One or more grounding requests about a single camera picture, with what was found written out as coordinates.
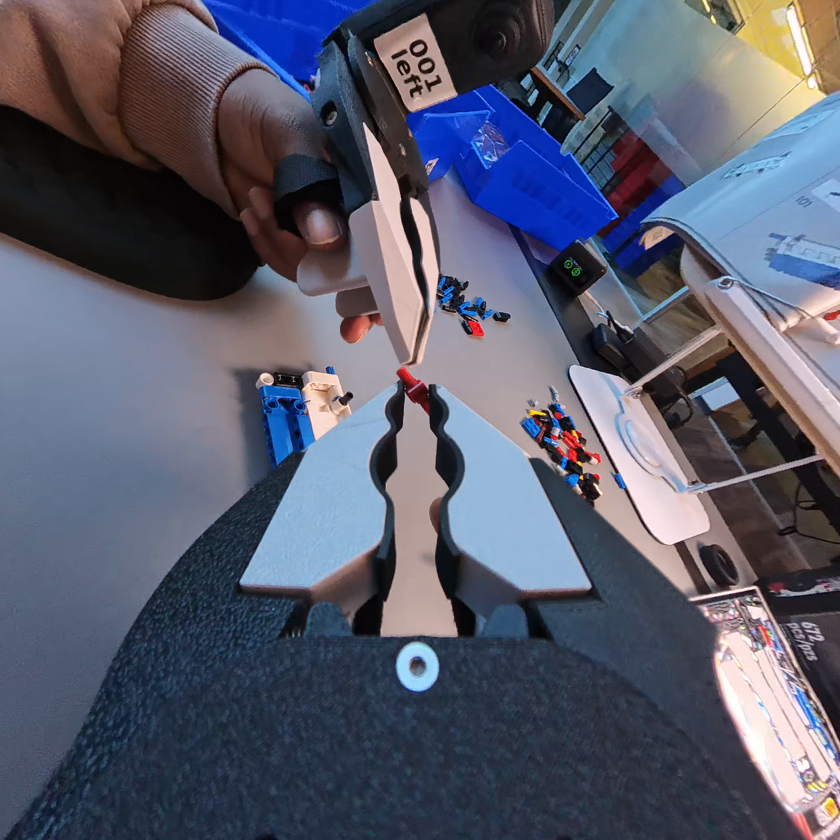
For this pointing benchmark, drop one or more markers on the blue plastic parts bin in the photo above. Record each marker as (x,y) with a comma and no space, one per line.
(544,190)
(446,138)

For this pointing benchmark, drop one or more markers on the red lego axle pin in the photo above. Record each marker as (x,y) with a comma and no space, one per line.
(413,390)

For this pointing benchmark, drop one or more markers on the lego sticker sheet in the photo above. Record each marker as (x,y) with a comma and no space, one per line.
(768,695)

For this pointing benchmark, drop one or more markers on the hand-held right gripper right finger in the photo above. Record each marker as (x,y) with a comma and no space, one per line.
(518,525)

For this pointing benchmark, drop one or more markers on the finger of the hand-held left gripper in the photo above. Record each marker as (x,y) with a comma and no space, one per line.
(394,275)
(430,262)

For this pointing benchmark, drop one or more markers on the blue and white lego panel assembly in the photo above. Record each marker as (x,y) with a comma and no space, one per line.
(282,420)

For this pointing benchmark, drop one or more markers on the person's left hand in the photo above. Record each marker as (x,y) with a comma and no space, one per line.
(262,131)

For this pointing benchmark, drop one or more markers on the black power adapter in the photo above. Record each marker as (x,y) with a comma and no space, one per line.
(649,367)

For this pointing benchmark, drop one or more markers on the lego instruction booklet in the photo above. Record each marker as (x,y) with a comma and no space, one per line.
(754,210)

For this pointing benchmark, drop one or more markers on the black device with green display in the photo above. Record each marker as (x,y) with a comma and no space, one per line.
(577,268)

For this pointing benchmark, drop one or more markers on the pile of blue black lego pins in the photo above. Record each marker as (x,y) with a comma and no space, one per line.
(469,305)

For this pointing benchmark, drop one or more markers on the black rubber lego tire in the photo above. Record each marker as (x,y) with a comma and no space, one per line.
(709,564)

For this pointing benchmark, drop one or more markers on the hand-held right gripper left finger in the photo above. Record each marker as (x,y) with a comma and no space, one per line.
(315,525)

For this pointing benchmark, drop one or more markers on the person's left forearm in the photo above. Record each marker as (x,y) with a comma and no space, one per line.
(98,65)

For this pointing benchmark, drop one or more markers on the white book stand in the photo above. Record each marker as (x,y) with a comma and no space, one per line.
(604,420)

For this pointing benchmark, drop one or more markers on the black padded wrist rest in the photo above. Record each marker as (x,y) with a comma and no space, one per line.
(98,223)

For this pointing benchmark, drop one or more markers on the wooden stand board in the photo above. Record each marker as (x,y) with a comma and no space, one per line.
(699,269)

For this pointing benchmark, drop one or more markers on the small clear plastic bag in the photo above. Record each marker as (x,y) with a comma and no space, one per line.
(491,144)

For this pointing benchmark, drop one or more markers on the pile of mixed lego pieces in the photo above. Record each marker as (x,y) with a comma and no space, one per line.
(564,446)

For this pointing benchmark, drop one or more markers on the small black lego piece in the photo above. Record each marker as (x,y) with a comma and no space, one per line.
(287,380)

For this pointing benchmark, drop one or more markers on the lego set box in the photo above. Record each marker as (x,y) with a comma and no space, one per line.
(814,636)

